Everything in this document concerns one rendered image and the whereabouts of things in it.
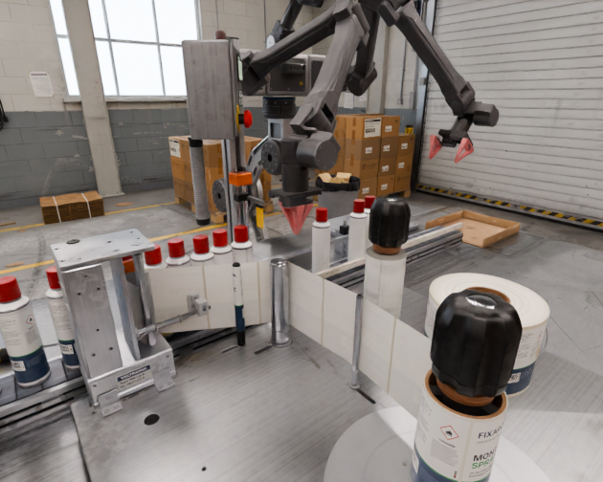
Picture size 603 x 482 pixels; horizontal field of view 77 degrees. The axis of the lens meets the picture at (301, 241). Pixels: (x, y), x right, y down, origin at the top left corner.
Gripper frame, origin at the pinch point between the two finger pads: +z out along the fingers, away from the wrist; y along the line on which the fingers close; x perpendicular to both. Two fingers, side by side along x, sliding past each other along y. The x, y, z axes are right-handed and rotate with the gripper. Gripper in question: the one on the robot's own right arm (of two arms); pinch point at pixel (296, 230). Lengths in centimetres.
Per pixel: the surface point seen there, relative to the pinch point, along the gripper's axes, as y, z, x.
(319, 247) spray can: 16.0, 10.9, 10.4
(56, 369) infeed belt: -48, 21, 14
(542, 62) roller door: 444, -68, 126
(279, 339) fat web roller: -10.8, 19.5, -7.6
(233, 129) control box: -7.9, -21.4, 11.1
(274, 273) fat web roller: -11.2, 4.7, -7.3
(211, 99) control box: -11.3, -27.3, 13.3
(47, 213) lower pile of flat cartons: -16, 87, 443
